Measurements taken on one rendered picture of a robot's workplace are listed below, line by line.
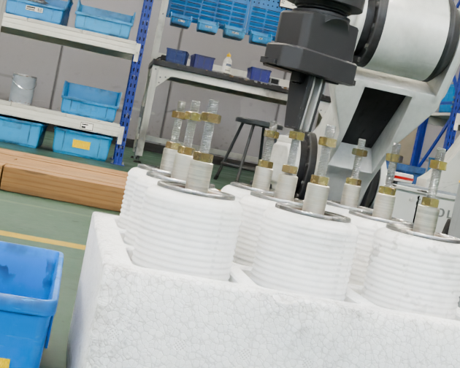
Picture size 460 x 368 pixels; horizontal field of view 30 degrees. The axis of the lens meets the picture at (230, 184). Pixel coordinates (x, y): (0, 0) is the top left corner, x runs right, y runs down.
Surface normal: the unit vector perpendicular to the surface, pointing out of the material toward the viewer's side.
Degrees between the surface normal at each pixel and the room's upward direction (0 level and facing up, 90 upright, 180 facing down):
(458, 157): 90
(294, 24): 90
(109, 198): 90
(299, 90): 90
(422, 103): 122
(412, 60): 134
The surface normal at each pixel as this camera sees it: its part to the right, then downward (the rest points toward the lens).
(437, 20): 0.19, -0.16
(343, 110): 0.00, 0.65
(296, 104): -0.73, -0.11
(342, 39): 0.65, 0.18
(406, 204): 0.15, 0.08
